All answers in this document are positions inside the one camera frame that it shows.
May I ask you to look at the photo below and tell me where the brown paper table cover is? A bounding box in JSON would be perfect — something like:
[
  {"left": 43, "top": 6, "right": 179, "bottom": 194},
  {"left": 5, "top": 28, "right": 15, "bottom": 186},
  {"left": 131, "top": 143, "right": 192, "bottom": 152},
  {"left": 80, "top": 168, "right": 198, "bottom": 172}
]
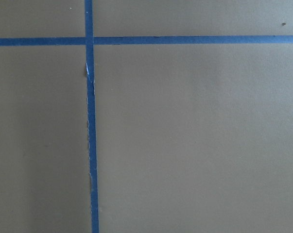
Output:
[{"left": 0, "top": 0, "right": 293, "bottom": 233}]

